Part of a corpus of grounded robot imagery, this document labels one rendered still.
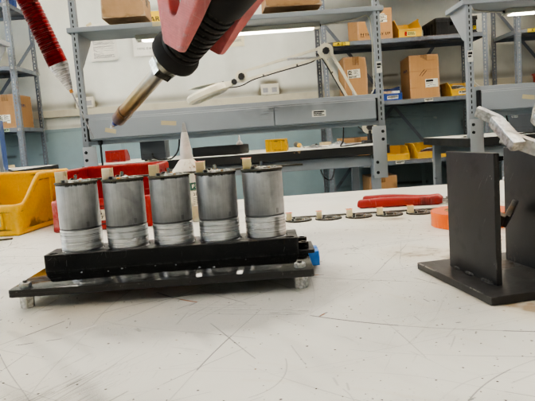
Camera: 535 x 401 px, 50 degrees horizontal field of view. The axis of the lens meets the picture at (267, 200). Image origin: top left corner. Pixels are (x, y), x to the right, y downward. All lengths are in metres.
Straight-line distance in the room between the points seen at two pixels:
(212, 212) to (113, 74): 4.55
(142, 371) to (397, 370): 0.09
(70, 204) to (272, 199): 0.12
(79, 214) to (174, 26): 0.14
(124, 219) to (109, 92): 4.53
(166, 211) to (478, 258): 0.17
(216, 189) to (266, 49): 4.42
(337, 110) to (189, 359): 2.40
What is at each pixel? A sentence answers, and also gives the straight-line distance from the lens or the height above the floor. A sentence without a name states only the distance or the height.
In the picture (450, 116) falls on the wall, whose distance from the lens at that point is 4.94.
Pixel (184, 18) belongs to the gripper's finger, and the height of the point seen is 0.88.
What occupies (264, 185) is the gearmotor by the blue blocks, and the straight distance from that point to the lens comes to 0.33.
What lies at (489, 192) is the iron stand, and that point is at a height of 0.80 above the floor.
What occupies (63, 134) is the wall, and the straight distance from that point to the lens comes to 4.95.
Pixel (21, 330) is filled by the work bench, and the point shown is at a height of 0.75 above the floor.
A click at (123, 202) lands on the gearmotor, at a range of 0.34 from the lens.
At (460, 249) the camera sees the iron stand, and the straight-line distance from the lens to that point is 0.31.
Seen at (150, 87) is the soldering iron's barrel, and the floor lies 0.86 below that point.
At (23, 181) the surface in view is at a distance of 0.74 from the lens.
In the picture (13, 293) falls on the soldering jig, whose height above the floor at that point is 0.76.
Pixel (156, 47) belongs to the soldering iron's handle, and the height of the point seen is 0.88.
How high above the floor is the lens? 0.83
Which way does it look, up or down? 7 degrees down
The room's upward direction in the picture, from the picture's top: 4 degrees counter-clockwise
